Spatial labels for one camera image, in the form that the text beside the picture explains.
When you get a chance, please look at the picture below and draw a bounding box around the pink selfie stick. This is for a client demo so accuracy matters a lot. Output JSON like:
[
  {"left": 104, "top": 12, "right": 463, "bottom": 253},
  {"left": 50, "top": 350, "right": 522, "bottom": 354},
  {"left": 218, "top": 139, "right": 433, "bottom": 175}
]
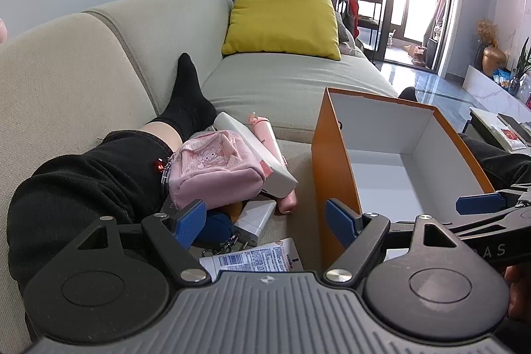
[{"left": 249, "top": 113, "right": 298, "bottom": 214}]

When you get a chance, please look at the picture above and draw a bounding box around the pink pouch bag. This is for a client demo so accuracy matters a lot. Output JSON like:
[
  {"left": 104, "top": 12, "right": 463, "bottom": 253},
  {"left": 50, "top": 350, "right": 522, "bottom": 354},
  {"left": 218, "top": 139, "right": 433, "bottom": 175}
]
[{"left": 162, "top": 130, "right": 266, "bottom": 209}]

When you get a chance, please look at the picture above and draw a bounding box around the white power bank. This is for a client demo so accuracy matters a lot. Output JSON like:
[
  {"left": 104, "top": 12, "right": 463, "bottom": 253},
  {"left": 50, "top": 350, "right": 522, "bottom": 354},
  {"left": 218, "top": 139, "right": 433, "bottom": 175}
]
[{"left": 234, "top": 199, "right": 276, "bottom": 247}]

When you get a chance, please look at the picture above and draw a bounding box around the white tube with blue print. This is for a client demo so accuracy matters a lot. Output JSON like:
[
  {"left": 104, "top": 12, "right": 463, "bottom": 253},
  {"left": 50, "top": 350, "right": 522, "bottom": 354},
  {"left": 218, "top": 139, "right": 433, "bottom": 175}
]
[{"left": 199, "top": 238, "right": 303, "bottom": 281}]

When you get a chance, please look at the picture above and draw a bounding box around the orange cardboard box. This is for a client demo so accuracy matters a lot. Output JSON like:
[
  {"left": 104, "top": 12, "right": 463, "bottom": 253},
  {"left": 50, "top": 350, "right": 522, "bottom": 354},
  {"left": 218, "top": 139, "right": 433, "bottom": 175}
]
[{"left": 311, "top": 88, "right": 494, "bottom": 268}]

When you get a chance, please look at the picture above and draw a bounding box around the coffee table with books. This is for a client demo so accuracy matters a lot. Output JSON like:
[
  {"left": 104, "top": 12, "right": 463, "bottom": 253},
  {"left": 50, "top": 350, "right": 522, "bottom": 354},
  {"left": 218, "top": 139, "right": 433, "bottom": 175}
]
[{"left": 463, "top": 107, "right": 530, "bottom": 155}]

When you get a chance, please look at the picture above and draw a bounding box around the person left leg black sock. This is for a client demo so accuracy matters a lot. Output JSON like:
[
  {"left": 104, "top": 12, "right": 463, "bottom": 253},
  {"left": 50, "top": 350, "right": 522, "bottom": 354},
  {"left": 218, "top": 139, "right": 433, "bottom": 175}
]
[{"left": 6, "top": 53, "right": 216, "bottom": 290}]

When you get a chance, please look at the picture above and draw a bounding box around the brown vase with dried plant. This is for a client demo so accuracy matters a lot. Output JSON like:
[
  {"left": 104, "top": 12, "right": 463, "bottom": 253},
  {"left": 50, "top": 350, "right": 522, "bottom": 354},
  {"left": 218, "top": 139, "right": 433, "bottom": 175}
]
[{"left": 477, "top": 19, "right": 507, "bottom": 78}]

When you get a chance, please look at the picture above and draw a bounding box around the beige fabric sofa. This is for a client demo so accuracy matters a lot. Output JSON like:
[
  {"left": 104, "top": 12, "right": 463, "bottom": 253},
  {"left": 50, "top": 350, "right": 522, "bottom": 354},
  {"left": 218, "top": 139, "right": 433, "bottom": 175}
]
[{"left": 0, "top": 0, "right": 400, "bottom": 354}]

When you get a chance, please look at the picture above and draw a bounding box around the yellow cushion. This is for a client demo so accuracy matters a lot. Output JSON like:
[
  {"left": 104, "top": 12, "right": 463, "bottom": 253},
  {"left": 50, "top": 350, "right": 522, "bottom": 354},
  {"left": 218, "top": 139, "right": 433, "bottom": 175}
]
[{"left": 221, "top": 0, "right": 341, "bottom": 61}]

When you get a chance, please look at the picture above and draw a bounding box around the black metal shelf rack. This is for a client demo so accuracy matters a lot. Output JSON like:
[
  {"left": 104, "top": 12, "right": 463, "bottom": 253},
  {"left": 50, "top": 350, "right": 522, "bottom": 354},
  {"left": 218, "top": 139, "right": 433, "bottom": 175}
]
[{"left": 336, "top": 0, "right": 383, "bottom": 62}]

